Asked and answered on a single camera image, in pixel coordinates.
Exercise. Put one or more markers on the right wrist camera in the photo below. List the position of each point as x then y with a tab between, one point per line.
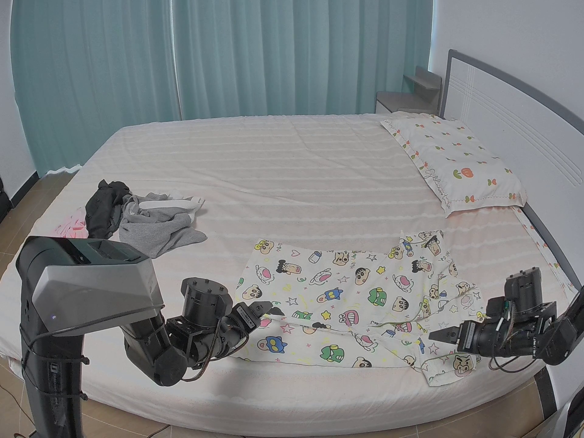
494	308

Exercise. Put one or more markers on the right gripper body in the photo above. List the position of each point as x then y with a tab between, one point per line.
474	338

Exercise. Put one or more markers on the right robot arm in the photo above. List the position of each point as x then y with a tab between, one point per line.
524	304

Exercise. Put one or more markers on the grey bedside table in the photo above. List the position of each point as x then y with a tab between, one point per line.
394	101

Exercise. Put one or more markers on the white printed pillow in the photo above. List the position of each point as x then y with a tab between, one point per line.
456	162

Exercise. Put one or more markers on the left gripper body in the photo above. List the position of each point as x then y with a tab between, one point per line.
245	320

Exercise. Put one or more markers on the black chest of drawers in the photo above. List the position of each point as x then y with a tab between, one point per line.
2	199

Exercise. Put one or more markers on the bed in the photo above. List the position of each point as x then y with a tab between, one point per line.
273	162

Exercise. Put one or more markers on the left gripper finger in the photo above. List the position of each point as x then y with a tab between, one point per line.
277	313
260	310

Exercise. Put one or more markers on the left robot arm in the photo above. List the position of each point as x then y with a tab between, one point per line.
91	281

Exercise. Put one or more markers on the white printed pyjama top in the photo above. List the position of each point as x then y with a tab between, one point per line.
346	290

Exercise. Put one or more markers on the grey garment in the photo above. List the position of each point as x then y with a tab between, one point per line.
150	240

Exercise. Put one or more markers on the black garment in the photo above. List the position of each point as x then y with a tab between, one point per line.
98	208

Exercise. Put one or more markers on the blue-green curtain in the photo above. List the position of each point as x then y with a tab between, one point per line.
296	39
91	62

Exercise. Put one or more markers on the pink garment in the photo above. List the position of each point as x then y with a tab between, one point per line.
73	226

